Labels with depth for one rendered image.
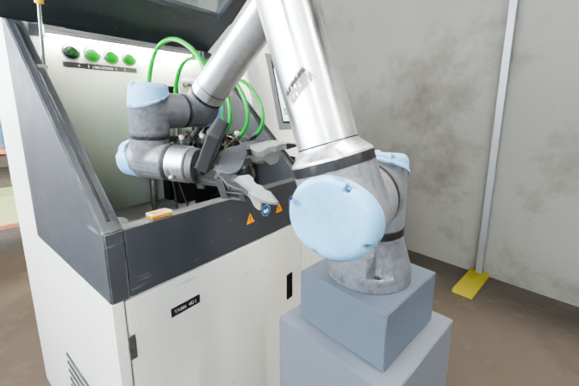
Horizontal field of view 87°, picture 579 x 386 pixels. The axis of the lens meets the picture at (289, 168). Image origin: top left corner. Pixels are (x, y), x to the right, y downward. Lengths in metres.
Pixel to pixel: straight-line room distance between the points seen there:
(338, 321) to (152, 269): 0.44
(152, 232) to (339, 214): 0.51
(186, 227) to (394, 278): 0.51
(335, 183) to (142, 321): 0.62
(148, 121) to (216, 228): 0.37
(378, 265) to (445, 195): 2.14
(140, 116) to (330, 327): 0.52
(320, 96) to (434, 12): 2.39
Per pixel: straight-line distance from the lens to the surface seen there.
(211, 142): 0.53
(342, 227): 0.38
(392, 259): 0.56
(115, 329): 0.83
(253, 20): 0.63
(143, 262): 0.79
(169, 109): 0.67
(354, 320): 0.57
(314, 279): 0.59
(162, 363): 0.95
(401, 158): 0.52
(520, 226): 2.59
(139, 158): 0.66
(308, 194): 0.38
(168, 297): 0.87
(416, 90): 2.70
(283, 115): 1.42
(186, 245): 0.84
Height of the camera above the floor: 1.20
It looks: 11 degrees down
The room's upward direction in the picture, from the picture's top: straight up
